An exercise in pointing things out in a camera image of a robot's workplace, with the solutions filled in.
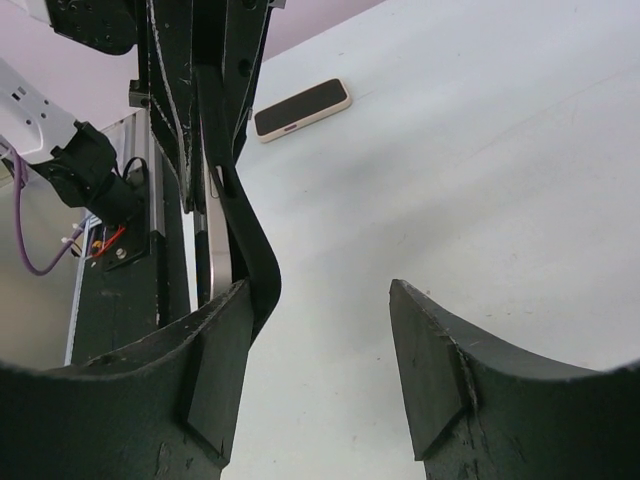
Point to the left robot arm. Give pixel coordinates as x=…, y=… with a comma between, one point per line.
x=198, y=64

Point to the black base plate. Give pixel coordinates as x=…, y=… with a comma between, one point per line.
x=133, y=281

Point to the aluminium frame rail front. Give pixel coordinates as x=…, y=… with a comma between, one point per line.
x=132, y=137

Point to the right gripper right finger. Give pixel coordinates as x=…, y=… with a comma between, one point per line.
x=479, y=407

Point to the bare phone silver edge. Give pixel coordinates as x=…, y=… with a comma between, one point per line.
x=220, y=264

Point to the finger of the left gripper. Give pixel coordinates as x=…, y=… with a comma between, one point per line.
x=245, y=28
x=172, y=91

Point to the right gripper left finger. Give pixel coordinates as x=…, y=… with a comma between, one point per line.
x=163, y=407

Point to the phone in pink case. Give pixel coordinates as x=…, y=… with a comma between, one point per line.
x=301, y=110

